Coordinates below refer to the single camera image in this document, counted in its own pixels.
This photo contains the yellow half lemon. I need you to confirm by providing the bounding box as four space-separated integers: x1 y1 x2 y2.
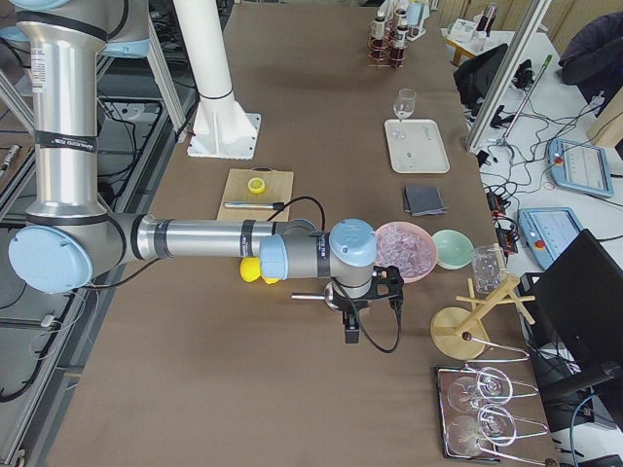
247 177 266 195

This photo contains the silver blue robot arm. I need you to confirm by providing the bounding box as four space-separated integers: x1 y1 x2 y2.
9 1 404 343

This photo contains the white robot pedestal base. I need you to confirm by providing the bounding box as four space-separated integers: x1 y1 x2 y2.
174 0 261 161

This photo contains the mint green bowl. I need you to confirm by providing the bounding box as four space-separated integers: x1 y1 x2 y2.
432 230 474 270

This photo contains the blue teach pendant near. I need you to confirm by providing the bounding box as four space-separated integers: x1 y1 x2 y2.
517 207 583 269

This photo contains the upturned wine glass lower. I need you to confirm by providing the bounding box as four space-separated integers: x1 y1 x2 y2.
446 405 517 458

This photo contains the steel muddler rod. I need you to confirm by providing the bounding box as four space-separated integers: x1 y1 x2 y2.
222 201 285 211

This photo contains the black framed metal tray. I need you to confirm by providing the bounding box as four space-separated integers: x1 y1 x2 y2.
435 367 501 465

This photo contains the upturned wine glass upper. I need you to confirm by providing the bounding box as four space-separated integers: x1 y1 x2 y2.
448 367 513 413

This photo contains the clear tumbler glass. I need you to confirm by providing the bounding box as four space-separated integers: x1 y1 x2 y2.
471 244 505 294

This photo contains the yellow lemon near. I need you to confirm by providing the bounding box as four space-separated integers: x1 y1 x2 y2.
239 257 262 282

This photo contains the clear wine glass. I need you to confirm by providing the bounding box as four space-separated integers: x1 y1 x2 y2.
393 89 417 139

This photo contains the blue teach pendant far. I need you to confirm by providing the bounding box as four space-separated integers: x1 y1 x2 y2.
546 138 614 198

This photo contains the black monitor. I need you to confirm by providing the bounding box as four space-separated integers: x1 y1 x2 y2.
535 230 622 366

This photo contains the bamboo cutting board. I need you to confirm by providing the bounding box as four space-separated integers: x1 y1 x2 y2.
217 168 294 221

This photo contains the pink bowl with ice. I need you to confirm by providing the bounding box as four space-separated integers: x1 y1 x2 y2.
375 222 437 283

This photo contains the white rabbit tray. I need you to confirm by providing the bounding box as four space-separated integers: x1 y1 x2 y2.
385 119 450 174

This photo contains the steel ice scoop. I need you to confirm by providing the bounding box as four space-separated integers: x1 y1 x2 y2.
290 283 341 311

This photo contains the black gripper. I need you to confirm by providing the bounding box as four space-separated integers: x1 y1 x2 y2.
343 266 404 344

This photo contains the aluminium frame post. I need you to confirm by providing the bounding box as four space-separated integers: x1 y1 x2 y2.
464 0 551 154

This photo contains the wooden cup tree stand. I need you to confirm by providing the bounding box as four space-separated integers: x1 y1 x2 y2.
429 243 535 361

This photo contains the upturned wine glass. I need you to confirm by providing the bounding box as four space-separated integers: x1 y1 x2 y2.
448 367 513 413
446 405 517 458

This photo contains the copper wire bottle basket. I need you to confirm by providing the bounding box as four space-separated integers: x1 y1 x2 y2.
367 30 407 69

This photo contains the blue teach pendant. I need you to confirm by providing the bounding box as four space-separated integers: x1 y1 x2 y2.
517 207 583 269
546 138 614 198

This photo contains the tea bottle white cap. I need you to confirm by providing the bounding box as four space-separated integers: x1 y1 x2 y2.
369 14 385 58

